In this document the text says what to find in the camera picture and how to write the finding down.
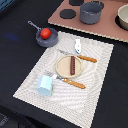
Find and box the black stove burner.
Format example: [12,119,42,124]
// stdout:
[60,9,76,19]
[69,0,84,6]

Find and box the wooden handled knife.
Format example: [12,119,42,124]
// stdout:
[58,49,97,63]

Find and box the large grey pot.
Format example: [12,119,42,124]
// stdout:
[80,1,102,24]

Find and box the round wooden plate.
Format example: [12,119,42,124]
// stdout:
[55,55,83,78]

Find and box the beige bowl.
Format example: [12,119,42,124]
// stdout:
[118,4,128,30]

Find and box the pink toy stove top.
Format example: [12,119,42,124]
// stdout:
[48,0,128,42]

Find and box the red tomato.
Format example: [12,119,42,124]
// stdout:
[40,28,51,39]

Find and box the beige woven placemat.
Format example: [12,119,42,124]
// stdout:
[14,31,113,128]

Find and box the brown grilled sausage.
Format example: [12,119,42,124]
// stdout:
[70,56,75,75]

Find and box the wooden handled fork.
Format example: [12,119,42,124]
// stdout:
[46,71,86,89]

